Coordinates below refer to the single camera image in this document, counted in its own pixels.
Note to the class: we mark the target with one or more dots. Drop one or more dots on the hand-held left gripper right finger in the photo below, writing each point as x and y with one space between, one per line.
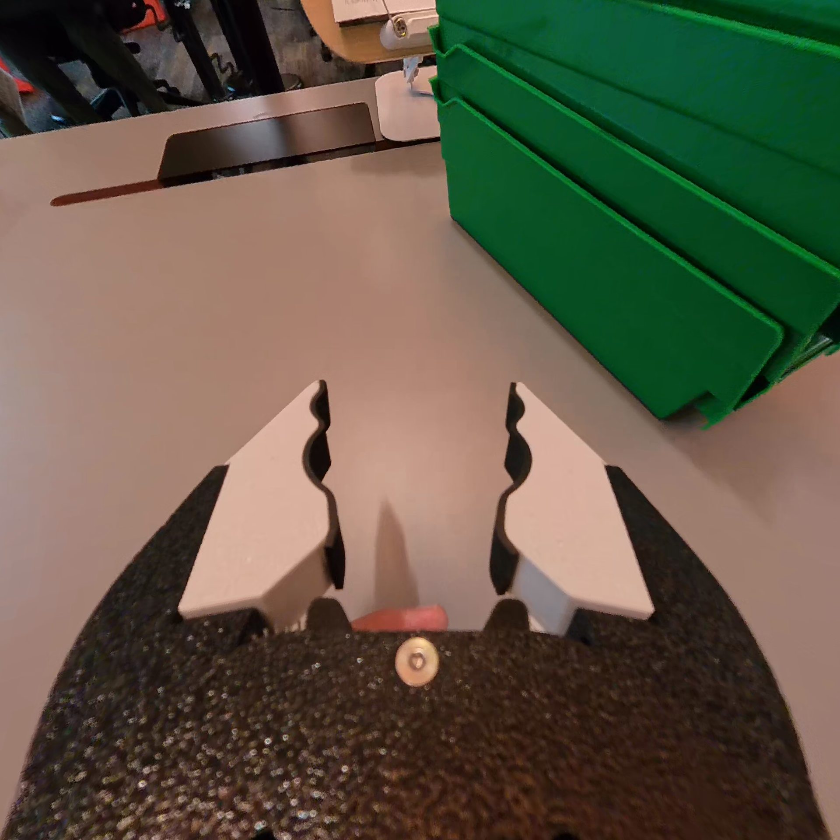
577 531

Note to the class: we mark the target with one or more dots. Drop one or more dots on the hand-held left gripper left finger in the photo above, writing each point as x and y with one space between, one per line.
262 524

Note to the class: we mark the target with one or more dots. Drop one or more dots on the person's left hand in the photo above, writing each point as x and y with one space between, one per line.
403 617

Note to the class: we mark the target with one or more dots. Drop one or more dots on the wooden sign board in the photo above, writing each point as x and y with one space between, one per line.
348 39

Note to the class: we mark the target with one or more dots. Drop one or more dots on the orange bag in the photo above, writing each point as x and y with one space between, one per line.
147 12

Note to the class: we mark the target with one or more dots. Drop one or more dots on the white sign bracket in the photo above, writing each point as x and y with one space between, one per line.
406 29

